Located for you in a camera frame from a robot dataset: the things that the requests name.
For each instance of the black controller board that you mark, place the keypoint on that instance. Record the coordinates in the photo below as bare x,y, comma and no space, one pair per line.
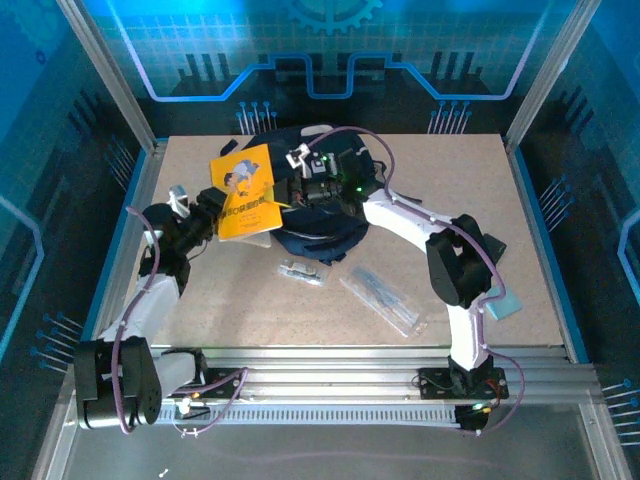
470,420

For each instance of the aluminium frame post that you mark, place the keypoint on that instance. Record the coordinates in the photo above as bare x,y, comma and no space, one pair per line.
550,70
107,75

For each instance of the long clear ruler bag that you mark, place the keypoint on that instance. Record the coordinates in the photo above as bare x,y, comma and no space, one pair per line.
385,300

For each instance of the small white clip object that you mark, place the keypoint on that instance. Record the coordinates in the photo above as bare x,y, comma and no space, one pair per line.
300,272

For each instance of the aluminium front frame rail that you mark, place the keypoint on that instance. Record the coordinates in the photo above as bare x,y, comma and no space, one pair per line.
325,365

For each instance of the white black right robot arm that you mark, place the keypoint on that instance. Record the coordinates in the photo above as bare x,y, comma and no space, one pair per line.
400,220

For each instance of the orange picture book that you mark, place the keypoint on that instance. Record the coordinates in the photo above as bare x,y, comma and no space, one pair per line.
245,215

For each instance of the navy blue backpack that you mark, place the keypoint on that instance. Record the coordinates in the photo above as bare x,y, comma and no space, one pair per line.
325,235

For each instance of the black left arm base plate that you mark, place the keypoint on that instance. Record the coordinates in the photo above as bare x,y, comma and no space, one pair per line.
225,382

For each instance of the aluminium left frame post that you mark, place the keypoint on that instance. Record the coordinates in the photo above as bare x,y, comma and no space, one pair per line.
107,75

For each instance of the pale grey thin book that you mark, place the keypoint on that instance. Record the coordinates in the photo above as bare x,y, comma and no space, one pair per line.
260,242

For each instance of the light blue sticky note pad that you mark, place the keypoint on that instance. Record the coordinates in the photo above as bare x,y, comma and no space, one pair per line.
505,305

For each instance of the aluminium right frame post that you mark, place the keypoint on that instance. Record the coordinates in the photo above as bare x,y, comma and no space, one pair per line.
550,70

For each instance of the black pencil case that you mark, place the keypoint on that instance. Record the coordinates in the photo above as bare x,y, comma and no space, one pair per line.
497,247

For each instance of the aluminium right side rail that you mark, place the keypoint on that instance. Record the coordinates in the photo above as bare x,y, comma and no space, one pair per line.
514,156

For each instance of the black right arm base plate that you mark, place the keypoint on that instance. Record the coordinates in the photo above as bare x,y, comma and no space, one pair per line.
435,382

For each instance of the small white adapter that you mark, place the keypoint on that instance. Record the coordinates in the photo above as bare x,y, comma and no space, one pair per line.
185,407

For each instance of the aluminium left side rail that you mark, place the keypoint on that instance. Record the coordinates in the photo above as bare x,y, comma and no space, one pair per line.
146,185

